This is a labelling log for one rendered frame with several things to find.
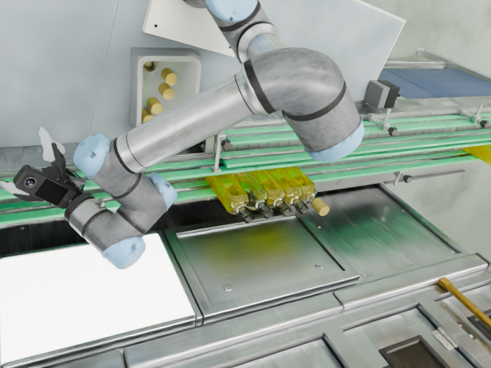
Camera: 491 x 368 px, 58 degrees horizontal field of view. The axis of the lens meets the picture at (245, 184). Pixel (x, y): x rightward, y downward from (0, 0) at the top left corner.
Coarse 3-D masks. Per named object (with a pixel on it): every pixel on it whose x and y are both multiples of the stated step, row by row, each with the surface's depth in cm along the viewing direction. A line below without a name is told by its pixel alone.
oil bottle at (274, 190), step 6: (252, 174) 133; (258, 174) 132; (264, 174) 133; (258, 180) 130; (264, 180) 130; (270, 180) 130; (264, 186) 127; (270, 186) 127; (276, 186) 128; (270, 192) 125; (276, 192) 125; (282, 192) 126; (270, 198) 125; (276, 198) 125; (282, 198) 126; (270, 204) 126
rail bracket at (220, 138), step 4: (220, 132) 121; (216, 136) 121; (220, 136) 120; (224, 136) 121; (216, 140) 121; (220, 140) 120; (224, 140) 118; (228, 140) 118; (220, 144) 123; (224, 144) 118; (228, 144) 118; (216, 148) 124; (220, 148) 124; (224, 148) 118; (228, 148) 119; (216, 152) 124; (220, 152) 125; (216, 156) 125; (216, 160) 125; (216, 164) 126; (212, 168) 127; (216, 168) 127; (216, 172) 127
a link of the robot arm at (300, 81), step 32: (256, 64) 69; (288, 64) 68; (320, 64) 69; (224, 96) 71; (256, 96) 70; (288, 96) 70; (320, 96) 70; (160, 128) 75; (192, 128) 74; (224, 128) 75; (96, 160) 76; (128, 160) 77; (160, 160) 78; (128, 192) 82
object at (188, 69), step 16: (160, 64) 123; (176, 64) 125; (192, 64) 123; (144, 80) 123; (160, 80) 126; (192, 80) 125; (144, 96) 126; (160, 96) 128; (176, 96) 130; (192, 96) 126; (160, 112) 131
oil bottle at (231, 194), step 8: (208, 176) 133; (216, 176) 128; (224, 176) 129; (232, 176) 130; (216, 184) 128; (224, 184) 125; (232, 184) 126; (216, 192) 129; (224, 192) 123; (232, 192) 122; (240, 192) 123; (224, 200) 124; (232, 200) 120; (240, 200) 120; (248, 200) 122; (232, 208) 121
